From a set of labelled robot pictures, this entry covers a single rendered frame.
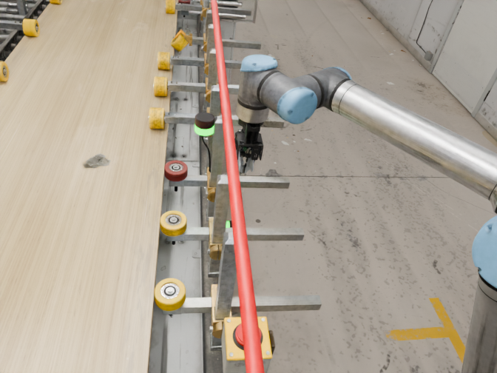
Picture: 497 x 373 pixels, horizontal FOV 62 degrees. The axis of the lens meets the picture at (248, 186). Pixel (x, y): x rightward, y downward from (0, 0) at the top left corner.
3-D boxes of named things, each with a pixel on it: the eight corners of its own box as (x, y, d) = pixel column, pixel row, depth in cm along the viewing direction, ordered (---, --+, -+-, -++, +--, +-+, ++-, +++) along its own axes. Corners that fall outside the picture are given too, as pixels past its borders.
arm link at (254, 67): (259, 69, 98) (234, 53, 103) (253, 115, 106) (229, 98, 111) (288, 62, 103) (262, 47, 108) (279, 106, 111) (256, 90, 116)
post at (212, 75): (211, 145, 196) (218, 47, 164) (211, 149, 193) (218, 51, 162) (204, 144, 195) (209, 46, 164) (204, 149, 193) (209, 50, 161)
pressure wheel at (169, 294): (170, 295, 116) (169, 271, 109) (191, 311, 113) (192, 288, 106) (149, 315, 111) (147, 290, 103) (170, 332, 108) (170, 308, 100)
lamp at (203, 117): (210, 166, 142) (214, 112, 127) (211, 177, 137) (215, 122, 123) (193, 166, 141) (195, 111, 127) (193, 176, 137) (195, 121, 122)
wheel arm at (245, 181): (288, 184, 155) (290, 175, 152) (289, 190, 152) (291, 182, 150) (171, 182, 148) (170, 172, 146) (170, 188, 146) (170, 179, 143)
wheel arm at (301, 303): (316, 302, 119) (319, 293, 116) (319, 312, 116) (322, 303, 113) (163, 305, 112) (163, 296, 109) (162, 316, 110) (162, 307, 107)
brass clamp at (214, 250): (225, 227, 135) (225, 217, 132) (227, 260, 125) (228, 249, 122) (205, 227, 135) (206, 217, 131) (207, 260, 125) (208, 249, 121)
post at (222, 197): (217, 279, 142) (230, 172, 110) (218, 288, 139) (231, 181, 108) (208, 279, 141) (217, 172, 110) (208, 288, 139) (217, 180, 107)
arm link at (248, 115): (236, 92, 114) (270, 94, 115) (234, 108, 117) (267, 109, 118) (238, 109, 107) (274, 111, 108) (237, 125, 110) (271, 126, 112)
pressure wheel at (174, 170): (187, 183, 153) (188, 159, 145) (186, 197, 147) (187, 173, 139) (165, 183, 151) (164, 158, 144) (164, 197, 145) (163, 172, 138)
